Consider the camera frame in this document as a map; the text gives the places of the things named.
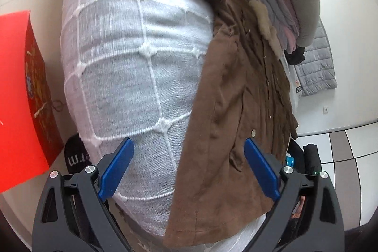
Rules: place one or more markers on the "white plastic bag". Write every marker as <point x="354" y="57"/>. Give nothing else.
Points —
<point x="295" y="86"/>

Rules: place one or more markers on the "black slipper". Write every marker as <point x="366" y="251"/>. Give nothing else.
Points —
<point x="75" y="154"/>

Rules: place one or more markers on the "grey quilted jacket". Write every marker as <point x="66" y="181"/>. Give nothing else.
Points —
<point x="319" y="63"/>

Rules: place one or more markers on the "black cloth item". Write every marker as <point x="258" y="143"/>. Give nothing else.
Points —
<point x="296" y="54"/>

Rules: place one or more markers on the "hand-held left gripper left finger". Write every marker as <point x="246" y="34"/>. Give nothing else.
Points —
<point x="116" y="169"/>

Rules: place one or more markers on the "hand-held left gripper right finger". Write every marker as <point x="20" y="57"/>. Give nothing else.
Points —
<point x="262" y="170"/>

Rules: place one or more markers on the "white grid-pattern bedspread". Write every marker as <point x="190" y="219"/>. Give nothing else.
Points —
<point x="118" y="63"/>

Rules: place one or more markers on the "red printed box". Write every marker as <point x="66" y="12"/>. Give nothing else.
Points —
<point x="20" y="98"/>

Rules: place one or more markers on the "brown suede jacket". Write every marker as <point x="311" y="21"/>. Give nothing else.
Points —
<point x="236" y="83"/>

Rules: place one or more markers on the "white wall socket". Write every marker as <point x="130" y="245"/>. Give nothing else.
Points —
<point x="325" y="109"/>

